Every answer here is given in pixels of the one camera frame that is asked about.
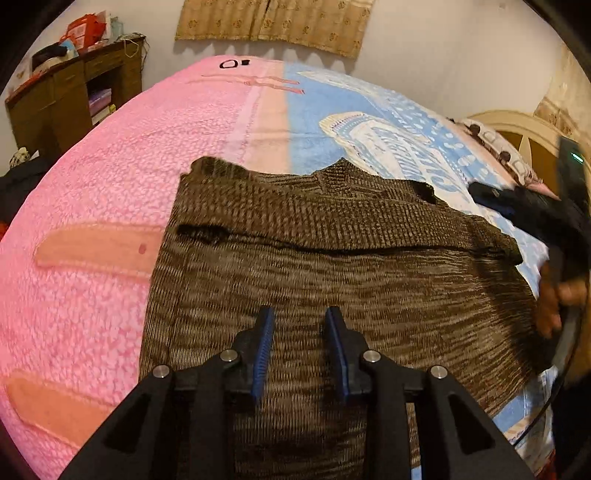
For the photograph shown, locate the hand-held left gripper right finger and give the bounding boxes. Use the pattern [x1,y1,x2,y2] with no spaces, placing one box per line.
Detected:
[324,305,536,480]

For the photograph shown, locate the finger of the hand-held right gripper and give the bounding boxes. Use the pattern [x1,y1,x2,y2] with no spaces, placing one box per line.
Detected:
[468,181,563,246]

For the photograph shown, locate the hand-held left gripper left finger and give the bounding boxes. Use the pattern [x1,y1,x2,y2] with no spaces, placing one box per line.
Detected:
[59,305,277,480]

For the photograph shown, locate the brown knit sweater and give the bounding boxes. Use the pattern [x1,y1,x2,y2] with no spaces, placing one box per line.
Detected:
[139,156,561,480]

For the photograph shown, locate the person's right hand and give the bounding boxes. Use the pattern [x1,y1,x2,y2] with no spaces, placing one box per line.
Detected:
[536,260,591,340]

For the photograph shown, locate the brown spotted pillow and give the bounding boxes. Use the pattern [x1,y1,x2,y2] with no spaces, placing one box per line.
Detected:
[457,117,561,200]

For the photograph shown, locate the cream and brown headboard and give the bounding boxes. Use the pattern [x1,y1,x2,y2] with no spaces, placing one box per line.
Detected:
[466,110,591,195]

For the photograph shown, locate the pink and blue printed blanket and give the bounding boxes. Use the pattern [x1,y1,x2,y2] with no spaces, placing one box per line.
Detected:
[0,55,561,480]

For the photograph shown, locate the dark bag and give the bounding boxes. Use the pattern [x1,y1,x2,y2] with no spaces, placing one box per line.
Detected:
[0,157,49,224]

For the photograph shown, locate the purple box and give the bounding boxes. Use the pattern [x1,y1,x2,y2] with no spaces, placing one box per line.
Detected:
[88,88,114,117]

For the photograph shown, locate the beige patterned curtain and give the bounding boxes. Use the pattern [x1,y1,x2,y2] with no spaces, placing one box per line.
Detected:
[174,0,376,58]

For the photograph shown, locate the brown wooden desk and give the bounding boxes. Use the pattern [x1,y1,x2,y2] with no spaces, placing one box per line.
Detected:
[4,39,144,160]

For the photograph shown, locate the black cloth on desk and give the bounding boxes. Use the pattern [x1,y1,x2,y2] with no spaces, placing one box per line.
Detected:
[31,43,71,71]

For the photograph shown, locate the beige patterned wall cloth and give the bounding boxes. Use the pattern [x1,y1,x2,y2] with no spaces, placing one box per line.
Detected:
[533,44,591,139]

